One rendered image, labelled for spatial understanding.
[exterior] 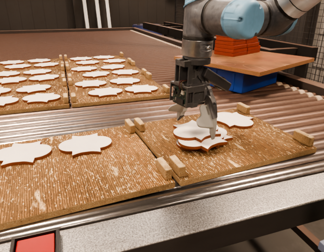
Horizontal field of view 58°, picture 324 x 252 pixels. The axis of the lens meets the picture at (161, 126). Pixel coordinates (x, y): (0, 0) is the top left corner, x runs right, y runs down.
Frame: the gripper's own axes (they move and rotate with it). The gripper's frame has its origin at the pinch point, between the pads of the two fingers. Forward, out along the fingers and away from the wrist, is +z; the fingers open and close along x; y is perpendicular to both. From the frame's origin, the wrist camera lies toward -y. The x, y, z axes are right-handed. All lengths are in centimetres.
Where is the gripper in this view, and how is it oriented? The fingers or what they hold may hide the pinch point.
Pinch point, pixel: (196, 129)
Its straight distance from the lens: 81.5
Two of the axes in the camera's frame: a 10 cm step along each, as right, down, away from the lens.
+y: -8.3, 2.0, -5.3
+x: 5.6, 3.5, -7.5
